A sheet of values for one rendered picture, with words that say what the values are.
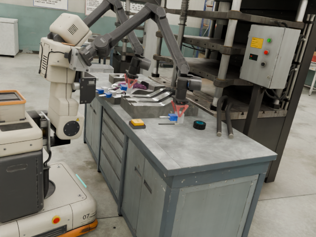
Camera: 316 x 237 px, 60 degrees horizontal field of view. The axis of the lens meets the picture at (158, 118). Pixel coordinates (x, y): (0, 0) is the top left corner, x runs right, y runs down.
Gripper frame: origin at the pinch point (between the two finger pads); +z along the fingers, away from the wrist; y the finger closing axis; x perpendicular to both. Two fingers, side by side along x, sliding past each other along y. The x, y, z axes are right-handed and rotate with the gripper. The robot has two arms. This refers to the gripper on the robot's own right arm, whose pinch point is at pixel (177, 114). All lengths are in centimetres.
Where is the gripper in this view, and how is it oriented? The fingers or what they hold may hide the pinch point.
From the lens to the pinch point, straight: 152.1
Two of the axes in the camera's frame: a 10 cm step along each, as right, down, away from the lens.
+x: -9.5, 0.0, -3.2
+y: -3.0, -3.6, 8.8
